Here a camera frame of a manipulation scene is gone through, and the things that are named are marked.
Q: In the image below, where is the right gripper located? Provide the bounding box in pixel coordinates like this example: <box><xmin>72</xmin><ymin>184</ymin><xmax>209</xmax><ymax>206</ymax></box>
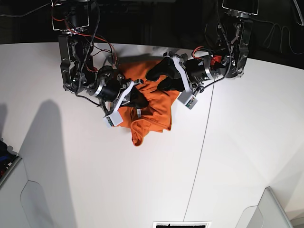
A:
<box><xmin>89</xmin><ymin>74</ymin><xmax>149</xmax><ymax>115</ymax></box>

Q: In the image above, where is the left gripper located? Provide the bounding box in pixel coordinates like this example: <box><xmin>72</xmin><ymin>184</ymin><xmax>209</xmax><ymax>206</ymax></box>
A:
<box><xmin>146</xmin><ymin>55</ymin><xmax>222</xmax><ymax>94</ymax></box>

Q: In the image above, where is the orange t-shirt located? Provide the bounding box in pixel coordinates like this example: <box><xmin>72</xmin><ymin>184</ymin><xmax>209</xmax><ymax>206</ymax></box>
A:
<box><xmin>118</xmin><ymin>60</ymin><xmax>179</xmax><ymax>146</ymax></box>

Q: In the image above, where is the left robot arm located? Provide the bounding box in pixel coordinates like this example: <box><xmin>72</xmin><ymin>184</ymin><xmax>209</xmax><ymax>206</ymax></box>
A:
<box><xmin>146</xmin><ymin>0</ymin><xmax>258</xmax><ymax>95</ymax></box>

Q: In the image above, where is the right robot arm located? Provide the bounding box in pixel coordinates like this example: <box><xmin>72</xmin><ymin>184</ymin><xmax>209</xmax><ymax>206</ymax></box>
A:
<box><xmin>51</xmin><ymin>0</ymin><xmax>148</xmax><ymax>114</ymax></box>

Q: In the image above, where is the white framed black tray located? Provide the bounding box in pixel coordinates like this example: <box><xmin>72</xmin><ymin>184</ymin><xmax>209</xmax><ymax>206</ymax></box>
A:
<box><xmin>152</xmin><ymin>221</ymin><xmax>212</xmax><ymax>228</ymax></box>

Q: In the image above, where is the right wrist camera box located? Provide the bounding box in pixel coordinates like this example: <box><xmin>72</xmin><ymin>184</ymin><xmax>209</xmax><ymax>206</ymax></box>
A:
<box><xmin>103</xmin><ymin>112</ymin><xmax>123</xmax><ymax>128</ymax></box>

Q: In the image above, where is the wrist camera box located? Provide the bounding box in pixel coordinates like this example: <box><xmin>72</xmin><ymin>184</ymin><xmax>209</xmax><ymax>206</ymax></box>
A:
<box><xmin>178</xmin><ymin>91</ymin><xmax>197</xmax><ymax>110</ymax></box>
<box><xmin>103</xmin><ymin>112</ymin><xmax>123</xmax><ymax>128</ymax></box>

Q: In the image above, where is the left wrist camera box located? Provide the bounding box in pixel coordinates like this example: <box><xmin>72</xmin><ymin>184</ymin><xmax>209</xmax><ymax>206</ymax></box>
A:
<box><xmin>178</xmin><ymin>91</ymin><xmax>197</xmax><ymax>110</ymax></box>

